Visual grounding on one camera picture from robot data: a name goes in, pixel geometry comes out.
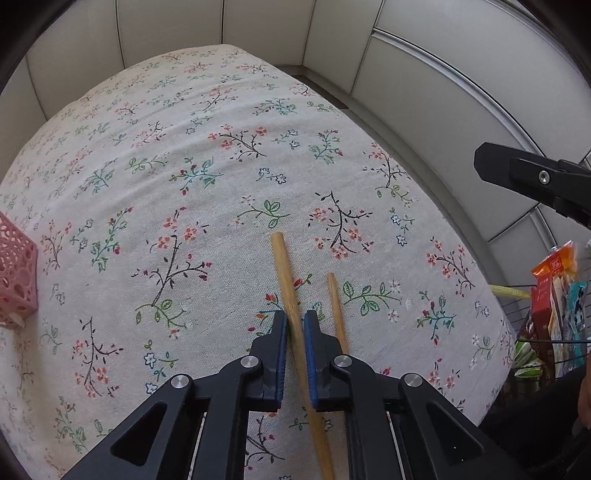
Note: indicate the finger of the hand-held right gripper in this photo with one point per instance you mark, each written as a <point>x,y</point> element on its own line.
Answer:
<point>517,168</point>

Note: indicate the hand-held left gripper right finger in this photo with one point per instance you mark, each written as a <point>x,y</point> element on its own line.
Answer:
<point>310,364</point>

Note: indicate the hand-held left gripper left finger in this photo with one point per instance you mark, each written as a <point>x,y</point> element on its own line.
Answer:
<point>278,364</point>

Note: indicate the thin wooden chopstick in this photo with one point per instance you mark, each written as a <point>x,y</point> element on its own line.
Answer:
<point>337,304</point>

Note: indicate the thick wooden chopstick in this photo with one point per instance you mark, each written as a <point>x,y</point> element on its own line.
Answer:
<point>284,267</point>

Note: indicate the pink perforated utensil holder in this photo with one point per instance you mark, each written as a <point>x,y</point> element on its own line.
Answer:
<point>16,267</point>

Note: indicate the orange snack packet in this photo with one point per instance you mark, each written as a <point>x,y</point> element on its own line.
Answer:
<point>551,272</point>

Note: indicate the yellow plastic item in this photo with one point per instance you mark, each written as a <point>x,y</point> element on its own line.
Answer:
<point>510,291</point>

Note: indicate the blue and white snack packet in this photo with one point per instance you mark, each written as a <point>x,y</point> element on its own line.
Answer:
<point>576,309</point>

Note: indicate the dark red snack packet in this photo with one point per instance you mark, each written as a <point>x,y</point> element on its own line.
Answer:
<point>540,339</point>

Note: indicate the person's dark clothing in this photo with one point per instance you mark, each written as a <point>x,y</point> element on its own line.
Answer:
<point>535,429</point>

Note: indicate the floral tablecloth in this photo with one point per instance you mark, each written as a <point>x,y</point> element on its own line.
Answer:
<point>184,138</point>

